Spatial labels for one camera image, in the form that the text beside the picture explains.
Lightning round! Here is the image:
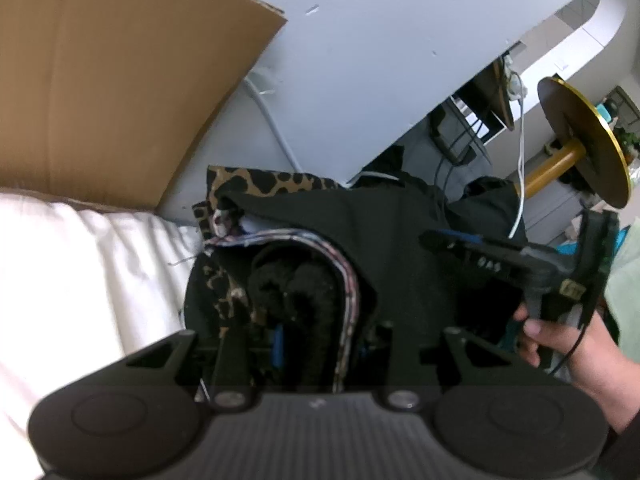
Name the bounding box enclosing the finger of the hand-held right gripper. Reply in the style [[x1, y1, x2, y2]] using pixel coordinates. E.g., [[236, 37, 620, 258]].
[[419, 229, 482, 254]]

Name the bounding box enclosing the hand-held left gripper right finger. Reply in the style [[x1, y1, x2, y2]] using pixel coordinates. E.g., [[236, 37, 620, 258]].
[[376, 321, 507, 407]]

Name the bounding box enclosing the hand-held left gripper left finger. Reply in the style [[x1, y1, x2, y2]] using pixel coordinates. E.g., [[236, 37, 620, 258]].
[[124, 324, 285, 407]]

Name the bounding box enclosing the black garment with floral lining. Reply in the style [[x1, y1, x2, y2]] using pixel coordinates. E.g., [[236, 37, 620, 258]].
[[182, 187, 526, 396]]

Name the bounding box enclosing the person's right forearm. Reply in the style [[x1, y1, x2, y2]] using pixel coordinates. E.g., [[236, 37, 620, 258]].
[[595, 385, 632, 433]]

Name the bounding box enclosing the black clothes pile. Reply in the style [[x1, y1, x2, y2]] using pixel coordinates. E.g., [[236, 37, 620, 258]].
[[350, 145, 527, 243]]

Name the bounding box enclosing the person's right hand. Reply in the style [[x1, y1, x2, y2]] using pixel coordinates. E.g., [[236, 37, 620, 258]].
[[512, 304, 623, 397]]

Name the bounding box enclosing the black metal stand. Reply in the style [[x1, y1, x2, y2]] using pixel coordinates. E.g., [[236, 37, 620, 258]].
[[429, 52, 518, 163]]

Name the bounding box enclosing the gold round side table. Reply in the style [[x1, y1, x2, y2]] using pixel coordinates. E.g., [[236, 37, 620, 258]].
[[520, 76, 632, 209]]

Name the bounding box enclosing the leopard print cloth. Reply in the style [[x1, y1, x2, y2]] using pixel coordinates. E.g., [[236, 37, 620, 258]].
[[192, 165, 351, 346]]

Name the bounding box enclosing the white bear-print blanket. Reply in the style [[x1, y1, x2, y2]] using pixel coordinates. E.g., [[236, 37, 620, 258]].
[[0, 187, 212, 480]]

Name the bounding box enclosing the brown cardboard sheet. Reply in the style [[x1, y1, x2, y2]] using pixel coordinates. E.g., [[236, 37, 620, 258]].
[[0, 0, 289, 212]]

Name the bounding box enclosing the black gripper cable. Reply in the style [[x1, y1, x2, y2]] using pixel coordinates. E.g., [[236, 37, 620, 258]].
[[549, 270, 607, 377]]

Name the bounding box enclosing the white hanging cable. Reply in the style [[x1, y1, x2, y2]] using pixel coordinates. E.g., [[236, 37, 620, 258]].
[[506, 55, 528, 239]]

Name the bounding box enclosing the white wall cable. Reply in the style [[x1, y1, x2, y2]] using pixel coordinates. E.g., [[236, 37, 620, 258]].
[[244, 76, 304, 174]]

